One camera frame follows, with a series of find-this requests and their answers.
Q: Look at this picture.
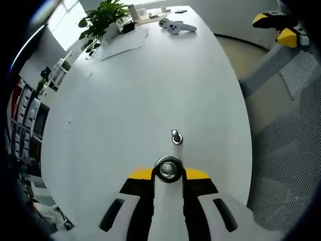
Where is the black pouch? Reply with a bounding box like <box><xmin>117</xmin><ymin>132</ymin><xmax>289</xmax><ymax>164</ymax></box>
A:
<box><xmin>119</xmin><ymin>22</ymin><xmax>138</xmax><ymax>35</ymax></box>

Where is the white game controller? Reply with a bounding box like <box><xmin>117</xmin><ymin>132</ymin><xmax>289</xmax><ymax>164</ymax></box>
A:
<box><xmin>158</xmin><ymin>18</ymin><xmax>198</xmax><ymax>36</ymax></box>

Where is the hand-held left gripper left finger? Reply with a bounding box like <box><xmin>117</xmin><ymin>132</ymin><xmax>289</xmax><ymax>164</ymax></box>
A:
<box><xmin>51</xmin><ymin>167</ymin><xmax>154</xmax><ymax>241</ymax></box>

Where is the white slatted chair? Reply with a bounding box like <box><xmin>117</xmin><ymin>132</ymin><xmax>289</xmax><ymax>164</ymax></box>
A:
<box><xmin>50</xmin><ymin>57</ymin><xmax>74</xmax><ymax>89</ymax></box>

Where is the small green plant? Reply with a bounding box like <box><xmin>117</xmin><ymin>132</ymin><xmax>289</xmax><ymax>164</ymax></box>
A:
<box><xmin>36</xmin><ymin>77</ymin><xmax>49</xmax><ymax>96</ymax></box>

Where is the thin steel threaded stud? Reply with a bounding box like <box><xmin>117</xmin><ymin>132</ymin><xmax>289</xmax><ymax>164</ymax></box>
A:
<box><xmin>171</xmin><ymin>129</ymin><xmax>184</xmax><ymax>146</ymax></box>

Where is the grey mesh office chair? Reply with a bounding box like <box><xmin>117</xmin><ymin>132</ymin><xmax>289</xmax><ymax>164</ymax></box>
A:
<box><xmin>237</xmin><ymin>44</ymin><xmax>321</xmax><ymax>234</ymax></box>

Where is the white paper sheet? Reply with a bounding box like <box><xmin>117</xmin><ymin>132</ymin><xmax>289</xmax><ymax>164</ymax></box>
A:
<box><xmin>100</xmin><ymin>27</ymin><xmax>150</xmax><ymax>62</ymax></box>

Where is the large steel washer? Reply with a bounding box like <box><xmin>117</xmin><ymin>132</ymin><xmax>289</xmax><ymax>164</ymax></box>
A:
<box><xmin>153</xmin><ymin>155</ymin><xmax>186</xmax><ymax>184</ymax></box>

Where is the green potted plant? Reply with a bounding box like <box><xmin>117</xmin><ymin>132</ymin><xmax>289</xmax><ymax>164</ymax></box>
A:
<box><xmin>78</xmin><ymin>0</ymin><xmax>131</xmax><ymax>55</ymax></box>

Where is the white shelf with storage bins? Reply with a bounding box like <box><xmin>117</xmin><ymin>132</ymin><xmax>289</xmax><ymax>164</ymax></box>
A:
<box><xmin>7</xmin><ymin>77</ymin><xmax>50</xmax><ymax>162</ymax></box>

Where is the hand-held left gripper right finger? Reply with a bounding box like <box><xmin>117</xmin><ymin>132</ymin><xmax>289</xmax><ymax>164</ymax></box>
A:
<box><xmin>182</xmin><ymin>167</ymin><xmax>286</xmax><ymax>241</ymax></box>

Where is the light wooden board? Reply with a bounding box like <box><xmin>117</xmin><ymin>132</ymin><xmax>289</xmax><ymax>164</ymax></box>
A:
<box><xmin>136</xmin><ymin>14</ymin><xmax>164</xmax><ymax>26</ymax></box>

